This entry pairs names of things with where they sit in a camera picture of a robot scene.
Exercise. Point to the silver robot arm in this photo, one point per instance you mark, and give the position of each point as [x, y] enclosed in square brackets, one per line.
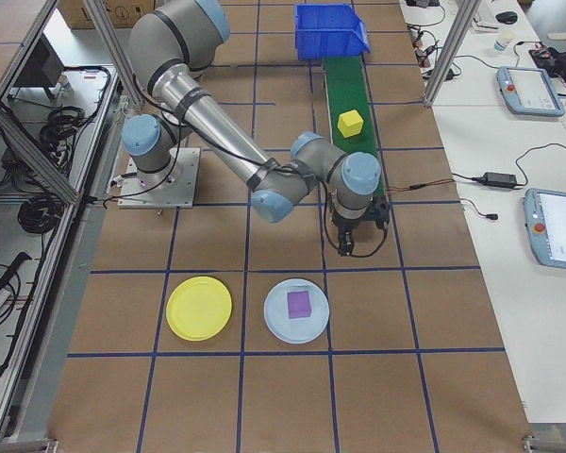
[207, 122]

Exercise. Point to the aluminium corner bar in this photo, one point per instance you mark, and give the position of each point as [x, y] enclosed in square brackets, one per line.
[556, 446]
[28, 446]

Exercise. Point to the white desk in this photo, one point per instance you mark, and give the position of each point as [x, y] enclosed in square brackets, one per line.
[500, 283]
[481, 61]

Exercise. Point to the purple foam block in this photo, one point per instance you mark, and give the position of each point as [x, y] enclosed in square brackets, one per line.
[298, 304]

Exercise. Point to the yellow foam block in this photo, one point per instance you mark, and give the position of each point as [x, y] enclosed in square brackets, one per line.
[350, 123]

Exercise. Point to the brown cardboard box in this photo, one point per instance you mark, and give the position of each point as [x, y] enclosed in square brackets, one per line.
[122, 11]

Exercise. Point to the black power adapter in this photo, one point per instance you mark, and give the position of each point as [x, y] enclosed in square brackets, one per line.
[500, 179]
[451, 74]

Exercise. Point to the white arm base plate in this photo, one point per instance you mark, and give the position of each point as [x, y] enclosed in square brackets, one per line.
[184, 189]

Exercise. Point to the yellow plate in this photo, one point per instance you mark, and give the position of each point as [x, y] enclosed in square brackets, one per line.
[198, 309]

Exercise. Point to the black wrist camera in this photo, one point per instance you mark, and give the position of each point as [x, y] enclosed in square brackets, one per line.
[381, 212]

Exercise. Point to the blue grey teach pendant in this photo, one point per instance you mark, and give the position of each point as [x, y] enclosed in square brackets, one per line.
[530, 92]
[559, 226]

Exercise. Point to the V-shaped metal bar frame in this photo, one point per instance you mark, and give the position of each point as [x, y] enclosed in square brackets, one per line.
[33, 158]

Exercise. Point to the black hand tool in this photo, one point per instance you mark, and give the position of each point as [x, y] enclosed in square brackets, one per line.
[9, 273]

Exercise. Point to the black computer mouse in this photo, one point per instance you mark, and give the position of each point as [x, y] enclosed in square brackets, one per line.
[506, 16]

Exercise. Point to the white paper cup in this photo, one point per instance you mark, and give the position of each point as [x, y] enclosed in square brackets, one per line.
[503, 42]

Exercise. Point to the blue plastic bin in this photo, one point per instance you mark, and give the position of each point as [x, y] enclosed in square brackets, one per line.
[330, 28]

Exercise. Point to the green conveyor belt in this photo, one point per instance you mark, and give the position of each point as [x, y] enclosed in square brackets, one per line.
[344, 85]

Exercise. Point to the small circuit board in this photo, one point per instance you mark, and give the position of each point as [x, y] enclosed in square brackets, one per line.
[423, 59]

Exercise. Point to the light blue plate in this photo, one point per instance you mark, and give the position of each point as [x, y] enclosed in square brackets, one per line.
[278, 325]

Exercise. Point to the aluminium frame post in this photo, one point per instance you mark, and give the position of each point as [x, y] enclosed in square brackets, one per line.
[453, 47]
[109, 42]

